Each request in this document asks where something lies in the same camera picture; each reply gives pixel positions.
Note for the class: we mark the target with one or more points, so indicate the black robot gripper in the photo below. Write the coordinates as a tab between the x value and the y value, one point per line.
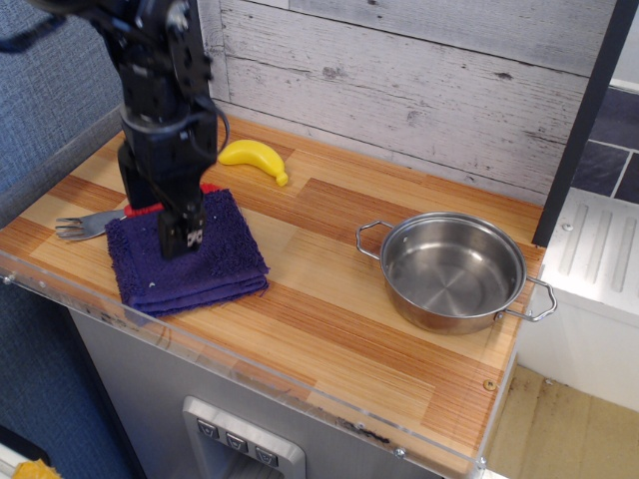
163	163

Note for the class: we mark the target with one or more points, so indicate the purple towel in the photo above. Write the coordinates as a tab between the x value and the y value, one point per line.
228	265

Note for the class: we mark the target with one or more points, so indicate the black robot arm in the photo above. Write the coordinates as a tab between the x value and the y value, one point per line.
169	119

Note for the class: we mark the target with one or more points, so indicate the clear acrylic counter guard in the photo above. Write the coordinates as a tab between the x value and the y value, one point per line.
360	398

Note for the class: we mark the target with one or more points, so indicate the yellow toy banana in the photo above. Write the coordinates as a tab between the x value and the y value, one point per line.
255	154

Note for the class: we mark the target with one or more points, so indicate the grey toy dishwasher panel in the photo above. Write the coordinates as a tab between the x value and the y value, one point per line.
228	446

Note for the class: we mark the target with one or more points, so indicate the stainless steel pot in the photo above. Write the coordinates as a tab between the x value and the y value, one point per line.
450	273

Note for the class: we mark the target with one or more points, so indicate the yellow object bottom left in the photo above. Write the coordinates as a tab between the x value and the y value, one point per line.
34	470

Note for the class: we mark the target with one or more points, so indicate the white toy sink drainboard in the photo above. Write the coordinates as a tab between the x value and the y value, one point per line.
593	251

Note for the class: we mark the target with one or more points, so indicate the red handled metal fork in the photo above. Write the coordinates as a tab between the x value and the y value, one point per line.
94	225

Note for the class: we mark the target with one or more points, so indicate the black vertical post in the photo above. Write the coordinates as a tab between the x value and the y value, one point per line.
606	62

